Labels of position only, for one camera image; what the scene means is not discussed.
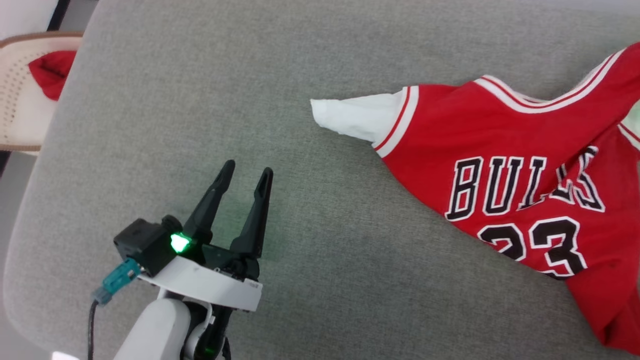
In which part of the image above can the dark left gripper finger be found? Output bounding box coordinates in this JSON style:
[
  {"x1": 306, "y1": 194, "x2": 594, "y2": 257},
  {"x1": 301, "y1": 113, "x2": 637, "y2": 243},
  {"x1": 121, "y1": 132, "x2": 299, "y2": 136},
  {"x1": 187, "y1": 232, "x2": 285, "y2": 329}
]
[
  {"x1": 182, "y1": 159, "x2": 236, "y2": 252},
  {"x1": 229, "y1": 167, "x2": 275, "y2": 259}
]

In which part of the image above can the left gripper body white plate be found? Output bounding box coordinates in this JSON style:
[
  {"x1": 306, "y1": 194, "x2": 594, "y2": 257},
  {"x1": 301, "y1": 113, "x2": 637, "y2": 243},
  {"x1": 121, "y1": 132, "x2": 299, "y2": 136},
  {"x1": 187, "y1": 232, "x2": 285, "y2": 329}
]
[{"x1": 137, "y1": 232, "x2": 264, "y2": 314}]

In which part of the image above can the red and white Bulls jersey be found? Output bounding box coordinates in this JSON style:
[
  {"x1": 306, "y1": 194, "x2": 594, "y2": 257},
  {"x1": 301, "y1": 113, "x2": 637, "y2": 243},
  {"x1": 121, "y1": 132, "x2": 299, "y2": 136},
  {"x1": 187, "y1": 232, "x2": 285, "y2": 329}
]
[{"x1": 310, "y1": 42, "x2": 640, "y2": 357}]

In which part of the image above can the red cloth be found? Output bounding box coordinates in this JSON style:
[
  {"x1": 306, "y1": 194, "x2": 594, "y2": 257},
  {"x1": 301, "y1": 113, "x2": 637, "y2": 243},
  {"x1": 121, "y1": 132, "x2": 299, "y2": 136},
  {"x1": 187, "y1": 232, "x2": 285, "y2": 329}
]
[{"x1": 28, "y1": 50, "x2": 78, "y2": 101}]

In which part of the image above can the cream perforated laundry basket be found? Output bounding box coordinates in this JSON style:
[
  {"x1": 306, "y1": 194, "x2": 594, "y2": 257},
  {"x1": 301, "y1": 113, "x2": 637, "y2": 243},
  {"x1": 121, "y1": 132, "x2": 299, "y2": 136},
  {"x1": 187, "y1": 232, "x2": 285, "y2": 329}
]
[{"x1": 0, "y1": 31, "x2": 84, "y2": 153}]

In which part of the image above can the black rectangular frame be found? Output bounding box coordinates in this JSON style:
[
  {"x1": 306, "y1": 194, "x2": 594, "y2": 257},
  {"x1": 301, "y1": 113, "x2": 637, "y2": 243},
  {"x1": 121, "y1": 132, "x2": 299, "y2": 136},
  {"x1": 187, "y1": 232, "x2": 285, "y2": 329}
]
[{"x1": 47, "y1": 0, "x2": 71, "y2": 32}]

